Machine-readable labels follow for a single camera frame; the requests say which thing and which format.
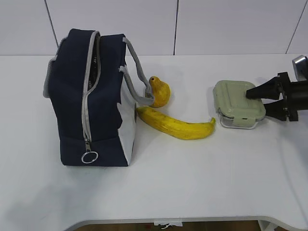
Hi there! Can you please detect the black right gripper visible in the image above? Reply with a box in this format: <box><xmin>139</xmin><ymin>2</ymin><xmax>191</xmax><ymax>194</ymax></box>
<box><xmin>245</xmin><ymin>72</ymin><xmax>308</xmax><ymax>121</ymax></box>

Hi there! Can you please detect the glass container green lid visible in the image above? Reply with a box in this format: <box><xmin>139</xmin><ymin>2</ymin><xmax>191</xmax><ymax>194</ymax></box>
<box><xmin>213</xmin><ymin>80</ymin><xmax>266</xmax><ymax>129</ymax></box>

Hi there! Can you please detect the yellow banana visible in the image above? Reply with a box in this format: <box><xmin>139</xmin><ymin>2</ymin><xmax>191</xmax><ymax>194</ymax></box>
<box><xmin>136</xmin><ymin>106</ymin><xmax>216</xmax><ymax>140</ymax></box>

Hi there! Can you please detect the yellow pear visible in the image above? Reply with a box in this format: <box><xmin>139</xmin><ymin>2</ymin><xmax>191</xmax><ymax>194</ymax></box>
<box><xmin>149</xmin><ymin>76</ymin><xmax>171</xmax><ymax>108</ymax></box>

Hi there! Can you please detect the navy blue lunch bag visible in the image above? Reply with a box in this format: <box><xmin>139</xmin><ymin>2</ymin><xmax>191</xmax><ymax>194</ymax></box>
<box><xmin>43</xmin><ymin>29</ymin><xmax>154</xmax><ymax>167</ymax></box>

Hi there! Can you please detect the white tape on table edge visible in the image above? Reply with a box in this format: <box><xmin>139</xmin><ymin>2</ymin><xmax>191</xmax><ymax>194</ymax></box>
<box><xmin>154</xmin><ymin>221</ymin><xmax>183</xmax><ymax>230</ymax></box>

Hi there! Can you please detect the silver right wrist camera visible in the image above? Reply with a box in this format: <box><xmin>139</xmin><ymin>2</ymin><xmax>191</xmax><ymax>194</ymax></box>
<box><xmin>292</xmin><ymin>55</ymin><xmax>308</xmax><ymax>81</ymax></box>

